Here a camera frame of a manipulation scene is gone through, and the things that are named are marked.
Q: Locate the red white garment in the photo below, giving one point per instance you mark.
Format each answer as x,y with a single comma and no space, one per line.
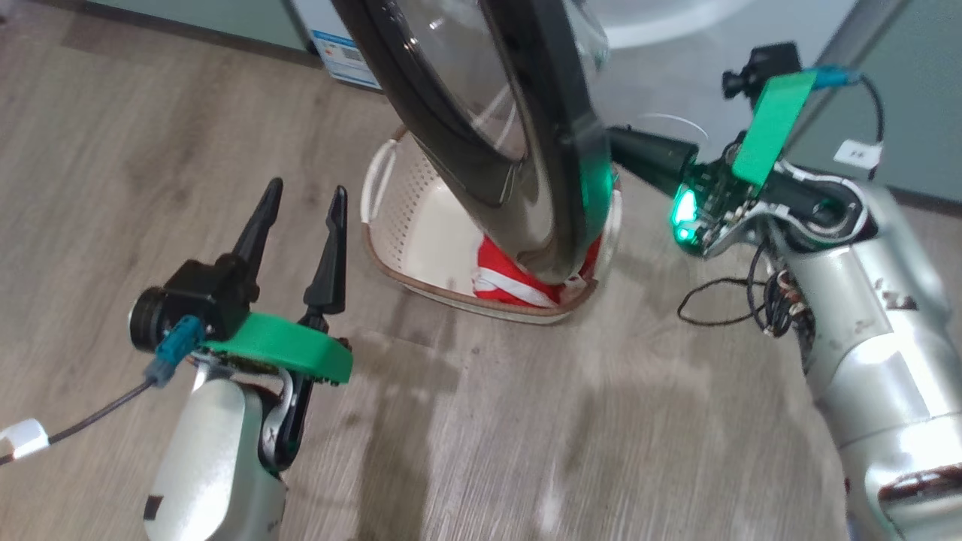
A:
503,282

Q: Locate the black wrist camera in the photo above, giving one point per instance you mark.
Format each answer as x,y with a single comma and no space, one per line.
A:
195,293
770,64

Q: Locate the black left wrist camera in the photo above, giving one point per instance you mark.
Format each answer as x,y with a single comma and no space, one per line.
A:
195,293

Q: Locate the cream perforated laundry basket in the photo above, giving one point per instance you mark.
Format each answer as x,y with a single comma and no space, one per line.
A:
421,225

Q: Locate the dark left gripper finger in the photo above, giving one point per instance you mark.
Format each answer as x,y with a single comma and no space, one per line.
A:
259,233
331,278

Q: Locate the blue white energy label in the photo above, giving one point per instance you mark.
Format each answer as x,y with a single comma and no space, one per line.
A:
346,60

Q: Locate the white washing machine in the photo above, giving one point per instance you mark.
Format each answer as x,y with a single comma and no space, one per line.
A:
676,83

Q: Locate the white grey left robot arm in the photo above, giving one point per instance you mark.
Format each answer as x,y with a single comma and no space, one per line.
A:
203,466

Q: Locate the dark round washing machine door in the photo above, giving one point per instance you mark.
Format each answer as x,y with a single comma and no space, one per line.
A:
549,113

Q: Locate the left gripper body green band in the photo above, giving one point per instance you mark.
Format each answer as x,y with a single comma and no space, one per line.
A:
301,349

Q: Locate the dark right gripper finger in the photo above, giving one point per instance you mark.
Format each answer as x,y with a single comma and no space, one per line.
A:
654,158

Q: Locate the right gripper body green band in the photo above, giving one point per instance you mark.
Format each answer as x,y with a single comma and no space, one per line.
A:
721,195

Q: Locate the pale green cabinet door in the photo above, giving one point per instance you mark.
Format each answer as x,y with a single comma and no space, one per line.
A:
924,90
225,19

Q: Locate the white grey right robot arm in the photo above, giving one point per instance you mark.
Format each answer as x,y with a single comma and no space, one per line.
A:
887,391

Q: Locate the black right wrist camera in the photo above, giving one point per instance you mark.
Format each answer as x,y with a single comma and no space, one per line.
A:
770,64

